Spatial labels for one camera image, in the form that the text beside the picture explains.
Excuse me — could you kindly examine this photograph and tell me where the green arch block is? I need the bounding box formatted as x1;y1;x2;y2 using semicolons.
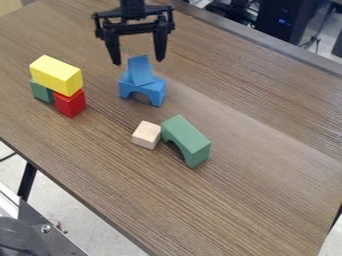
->
160;114;213;169

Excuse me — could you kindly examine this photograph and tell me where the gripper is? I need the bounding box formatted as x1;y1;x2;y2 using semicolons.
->
90;0;177;66

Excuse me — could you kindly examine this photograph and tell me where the beige cube block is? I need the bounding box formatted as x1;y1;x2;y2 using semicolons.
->
130;120;163;151

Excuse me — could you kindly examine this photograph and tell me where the blue triangle block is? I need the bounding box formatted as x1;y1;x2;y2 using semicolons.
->
126;54;157;87

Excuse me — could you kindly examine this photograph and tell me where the yellow rectangular block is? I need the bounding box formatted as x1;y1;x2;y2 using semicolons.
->
28;54;85;98

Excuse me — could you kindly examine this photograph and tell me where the green cube block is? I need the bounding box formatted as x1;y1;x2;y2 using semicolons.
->
28;79;55;104

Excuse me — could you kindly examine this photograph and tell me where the red cube block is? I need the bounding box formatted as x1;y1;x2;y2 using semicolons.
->
52;88;89;119

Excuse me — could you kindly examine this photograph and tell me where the blue arch block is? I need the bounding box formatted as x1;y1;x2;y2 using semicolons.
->
117;71;169;108

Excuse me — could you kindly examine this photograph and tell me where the black computer tower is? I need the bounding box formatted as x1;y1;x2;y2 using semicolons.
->
253;0;332;46

